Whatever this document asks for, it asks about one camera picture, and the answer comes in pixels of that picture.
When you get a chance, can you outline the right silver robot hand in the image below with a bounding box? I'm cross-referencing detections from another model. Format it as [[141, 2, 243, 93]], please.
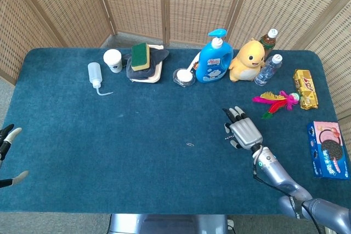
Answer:
[[222, 106, 263, 151]]

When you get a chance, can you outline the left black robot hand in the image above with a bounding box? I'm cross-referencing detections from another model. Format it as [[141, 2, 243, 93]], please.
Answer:
[[0, 123, 30, 189]]

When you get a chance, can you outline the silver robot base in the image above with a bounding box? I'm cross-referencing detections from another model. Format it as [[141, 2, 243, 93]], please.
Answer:
[[107, 213, 234, 234]]

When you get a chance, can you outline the yellow plush duck toy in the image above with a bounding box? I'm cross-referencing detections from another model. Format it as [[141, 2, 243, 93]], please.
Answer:
[[228, 39, 266, 83]]

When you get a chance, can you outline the colourful feather shuttlecock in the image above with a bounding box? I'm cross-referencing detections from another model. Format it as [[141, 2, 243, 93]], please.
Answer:
[[252, 90, 302, 120]]

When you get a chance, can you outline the clear water bottle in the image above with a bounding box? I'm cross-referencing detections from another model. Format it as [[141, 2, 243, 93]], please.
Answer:
[[254, 54, 284, 87]]

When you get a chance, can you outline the gold snack package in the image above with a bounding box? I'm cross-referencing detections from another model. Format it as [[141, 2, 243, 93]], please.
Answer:
[[293, 69, 320, 110]]

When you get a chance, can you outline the blue pump soap bottle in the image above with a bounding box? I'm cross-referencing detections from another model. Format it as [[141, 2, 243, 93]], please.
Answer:
[[195, 28, 234, 84]]

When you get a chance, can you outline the clear round lidded container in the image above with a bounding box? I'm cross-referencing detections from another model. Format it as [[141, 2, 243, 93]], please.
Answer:
[[172, 67, 196, 89]]

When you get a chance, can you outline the blue oreo cookie box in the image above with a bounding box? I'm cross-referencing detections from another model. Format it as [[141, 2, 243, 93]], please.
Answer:
[[306, 121, 351, 181]]

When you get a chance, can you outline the white dish brush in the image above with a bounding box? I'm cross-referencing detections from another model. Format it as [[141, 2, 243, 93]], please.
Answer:
[[186, 52, 202, 73]]

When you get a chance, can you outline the brown tea bottle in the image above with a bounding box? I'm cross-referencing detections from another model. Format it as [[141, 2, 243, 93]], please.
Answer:
[[259, 28, 279, 62]]

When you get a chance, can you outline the cream plastic tray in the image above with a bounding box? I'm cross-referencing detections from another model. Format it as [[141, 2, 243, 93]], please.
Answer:
[[129, 44, 165, 84]]

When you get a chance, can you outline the blue carpet table mat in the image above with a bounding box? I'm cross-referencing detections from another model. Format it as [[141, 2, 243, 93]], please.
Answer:
[[0, 47, 351, 215]]

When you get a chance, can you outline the clear squeeze wash bottle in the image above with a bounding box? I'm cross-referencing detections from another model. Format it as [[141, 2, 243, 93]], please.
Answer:
[[87, 62, 114, 97]]

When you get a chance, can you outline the dark grey cloth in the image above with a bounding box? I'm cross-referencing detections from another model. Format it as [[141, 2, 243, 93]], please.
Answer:
[[122, 49, 170, 80]]

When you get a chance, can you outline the green yellow sponge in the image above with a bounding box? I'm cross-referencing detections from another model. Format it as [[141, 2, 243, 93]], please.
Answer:
[[130, 43, 151, 72]]

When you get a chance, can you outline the white paper cup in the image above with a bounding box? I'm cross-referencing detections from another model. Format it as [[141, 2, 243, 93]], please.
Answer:
[[103, 49, 123, 74]]

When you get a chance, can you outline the woven bamboo folding screen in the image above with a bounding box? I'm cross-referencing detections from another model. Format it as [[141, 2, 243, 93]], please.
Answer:
[[0, 0, 351, 121]]

